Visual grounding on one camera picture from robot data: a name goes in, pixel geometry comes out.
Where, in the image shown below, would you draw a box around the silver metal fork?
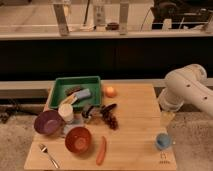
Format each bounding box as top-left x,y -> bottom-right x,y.
39,144 -> 60,169

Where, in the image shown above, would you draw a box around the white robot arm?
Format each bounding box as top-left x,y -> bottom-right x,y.
158,64 -> 213,117

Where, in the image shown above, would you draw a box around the green plastic tray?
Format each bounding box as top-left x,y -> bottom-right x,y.
49,76 -> 102,110

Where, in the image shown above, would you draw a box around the brown item in tray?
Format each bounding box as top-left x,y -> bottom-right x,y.
65,86 -> 83,96

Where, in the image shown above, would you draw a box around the orange fruit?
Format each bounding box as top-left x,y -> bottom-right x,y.
104,86 -> 117,98

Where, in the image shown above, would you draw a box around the purple eggplant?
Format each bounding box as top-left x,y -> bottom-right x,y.
100,103 -> 117,113

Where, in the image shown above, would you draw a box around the dark purple grapes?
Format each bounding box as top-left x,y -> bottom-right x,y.
103,113 -> 118,130

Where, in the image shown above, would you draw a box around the white cylindrical cup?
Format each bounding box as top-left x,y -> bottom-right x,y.
58,104 -> 74,122

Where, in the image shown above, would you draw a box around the wooden table board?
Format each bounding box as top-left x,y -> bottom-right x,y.
24,83 -> 177,171

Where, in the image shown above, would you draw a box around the dark bowl on shelf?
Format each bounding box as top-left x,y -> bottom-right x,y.
106,22 -> 119,30

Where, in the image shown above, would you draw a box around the red-brown bowl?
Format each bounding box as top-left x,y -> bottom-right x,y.
65,127 -> 92,154

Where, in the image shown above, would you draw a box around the purple bowl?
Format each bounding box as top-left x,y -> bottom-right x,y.
34,110 -> 63,135

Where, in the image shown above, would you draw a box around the orange carrot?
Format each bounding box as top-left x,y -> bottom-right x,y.
96,137 -> 107,165

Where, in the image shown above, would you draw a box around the blue cup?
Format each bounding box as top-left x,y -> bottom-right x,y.
155,133 -> 172,150

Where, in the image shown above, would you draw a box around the black equipment on shelf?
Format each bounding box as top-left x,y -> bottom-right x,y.
151,0 -> 213,29

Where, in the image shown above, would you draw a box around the blue-handled brush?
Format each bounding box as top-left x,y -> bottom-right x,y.
61,88 -> 93,107

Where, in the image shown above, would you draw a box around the middle white bracket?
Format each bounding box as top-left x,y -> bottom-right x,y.
93,0 -> 105,26

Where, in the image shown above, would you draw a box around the right metal bracket post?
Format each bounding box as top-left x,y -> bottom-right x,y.
119,0 -> 129,35

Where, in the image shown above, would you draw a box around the metal bracket post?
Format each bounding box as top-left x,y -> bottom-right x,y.
53,0 -> 69,36
119,0 -> 129,35

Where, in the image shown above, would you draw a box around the left metal bracket post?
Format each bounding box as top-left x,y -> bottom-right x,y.
53,0 -> 69,36

